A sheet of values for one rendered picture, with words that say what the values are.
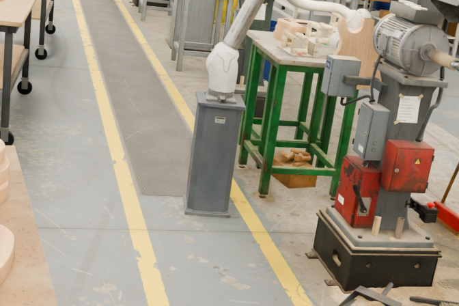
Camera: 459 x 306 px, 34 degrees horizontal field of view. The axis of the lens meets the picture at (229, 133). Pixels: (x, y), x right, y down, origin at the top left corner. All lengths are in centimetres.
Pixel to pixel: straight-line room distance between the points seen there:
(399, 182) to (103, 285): 152
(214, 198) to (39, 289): 278
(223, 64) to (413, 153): 123
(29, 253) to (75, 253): 200
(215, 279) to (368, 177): 93
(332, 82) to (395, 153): 51
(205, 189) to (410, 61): 149
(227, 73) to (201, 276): 120
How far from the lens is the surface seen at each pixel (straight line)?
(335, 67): 395
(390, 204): 402
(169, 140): 586
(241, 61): 656
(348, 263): 394
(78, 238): 417
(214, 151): 444
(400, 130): 389
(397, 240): 399
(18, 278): 191
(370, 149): 388
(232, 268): 402
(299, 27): 545
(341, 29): 416
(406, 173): 384
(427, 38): 378
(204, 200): 455
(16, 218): 222
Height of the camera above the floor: 182
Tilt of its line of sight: 17 degrees down
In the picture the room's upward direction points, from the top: 8 degrees clockwise
